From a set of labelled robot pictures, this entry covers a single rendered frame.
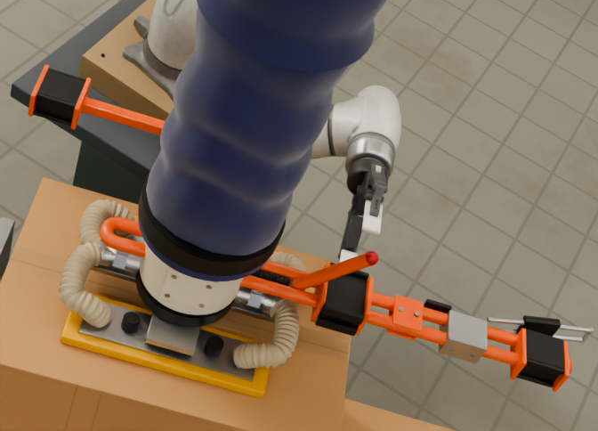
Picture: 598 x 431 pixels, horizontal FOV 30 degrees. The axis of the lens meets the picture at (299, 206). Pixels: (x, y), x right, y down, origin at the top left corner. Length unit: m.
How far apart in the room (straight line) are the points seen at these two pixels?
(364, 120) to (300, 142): 0.60
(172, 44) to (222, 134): 0.92
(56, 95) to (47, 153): 1.43
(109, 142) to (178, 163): 0.84
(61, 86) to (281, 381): 0.63
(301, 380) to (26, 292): 0.48
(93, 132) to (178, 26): 0.29
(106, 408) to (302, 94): 0.66
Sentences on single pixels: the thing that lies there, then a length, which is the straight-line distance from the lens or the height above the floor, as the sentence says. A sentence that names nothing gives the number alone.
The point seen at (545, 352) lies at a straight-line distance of 1.91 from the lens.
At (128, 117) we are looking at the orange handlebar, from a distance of 1.98.
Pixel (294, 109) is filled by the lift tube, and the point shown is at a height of 1.51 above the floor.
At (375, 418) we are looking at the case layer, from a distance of 2.40.
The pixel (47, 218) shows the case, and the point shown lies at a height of 0.94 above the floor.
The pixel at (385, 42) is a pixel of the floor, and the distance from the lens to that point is 4.19.
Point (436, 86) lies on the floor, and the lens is 4.10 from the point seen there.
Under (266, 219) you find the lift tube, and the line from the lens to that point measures 1.62.
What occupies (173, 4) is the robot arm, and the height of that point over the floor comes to 1.03.
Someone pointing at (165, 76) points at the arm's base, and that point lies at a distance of 2.44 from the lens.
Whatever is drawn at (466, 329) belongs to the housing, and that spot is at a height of 1.09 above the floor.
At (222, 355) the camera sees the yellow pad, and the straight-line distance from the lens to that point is 1.84.
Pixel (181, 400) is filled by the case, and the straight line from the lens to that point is 1.81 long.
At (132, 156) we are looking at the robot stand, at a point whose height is 0.75.
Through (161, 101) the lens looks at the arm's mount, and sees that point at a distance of 2.43.
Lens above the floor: 2.46
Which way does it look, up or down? 45 degrees down
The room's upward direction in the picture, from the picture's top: 24 degrees clockwise
